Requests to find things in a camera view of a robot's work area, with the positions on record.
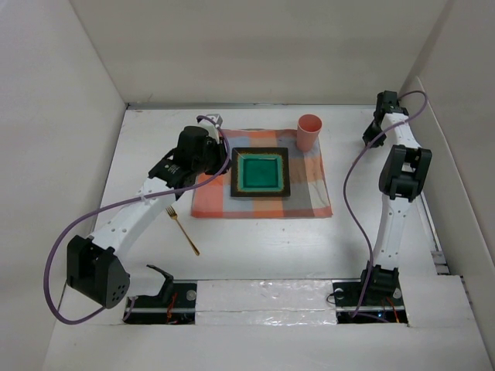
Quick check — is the green black square plate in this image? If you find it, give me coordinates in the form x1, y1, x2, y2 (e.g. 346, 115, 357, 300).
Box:
230, 147, 291, 198

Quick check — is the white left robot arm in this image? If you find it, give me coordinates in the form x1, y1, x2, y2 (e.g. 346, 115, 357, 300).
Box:
67, 117, 229, 309

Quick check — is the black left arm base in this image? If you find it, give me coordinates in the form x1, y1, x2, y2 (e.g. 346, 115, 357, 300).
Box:
124, 281, 197, 325

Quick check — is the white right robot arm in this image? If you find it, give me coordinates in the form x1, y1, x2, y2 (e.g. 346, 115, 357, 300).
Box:
357, 90, 432, 306

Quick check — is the checkered orange blue cloth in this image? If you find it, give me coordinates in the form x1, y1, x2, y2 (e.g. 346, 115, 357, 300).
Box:
191, 129, 333, 219

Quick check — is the gold fork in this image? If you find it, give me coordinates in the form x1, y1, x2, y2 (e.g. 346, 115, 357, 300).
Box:
166, 206, 200, 256

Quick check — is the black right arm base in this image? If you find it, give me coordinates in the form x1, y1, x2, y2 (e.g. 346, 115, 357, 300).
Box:
326, 280, 408, 324

